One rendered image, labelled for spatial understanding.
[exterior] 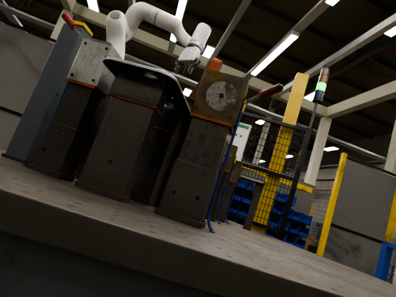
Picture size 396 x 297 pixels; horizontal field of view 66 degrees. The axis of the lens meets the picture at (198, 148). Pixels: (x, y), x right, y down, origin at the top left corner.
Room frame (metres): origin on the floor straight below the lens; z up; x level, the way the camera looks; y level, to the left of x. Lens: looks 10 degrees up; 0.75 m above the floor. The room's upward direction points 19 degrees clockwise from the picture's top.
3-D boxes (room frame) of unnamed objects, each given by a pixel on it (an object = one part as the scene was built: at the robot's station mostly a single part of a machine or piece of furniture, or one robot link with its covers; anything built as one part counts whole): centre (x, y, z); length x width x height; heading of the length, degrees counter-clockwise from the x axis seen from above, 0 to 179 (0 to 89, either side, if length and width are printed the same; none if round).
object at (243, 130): (2.32, -0.23, 1.30); 0.23 x 0.02 x 0.31; 79
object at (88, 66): (0.79, 0.34, 0.88); 0.12 x 0.07 x 0.36; 79
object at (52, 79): (0.92, 0.48, 0.92); 0.08 x 0.08 x 0.44; 79
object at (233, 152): (1.36, -0.14, 0.87); 0.12 x 0.07 x 0.35; 79
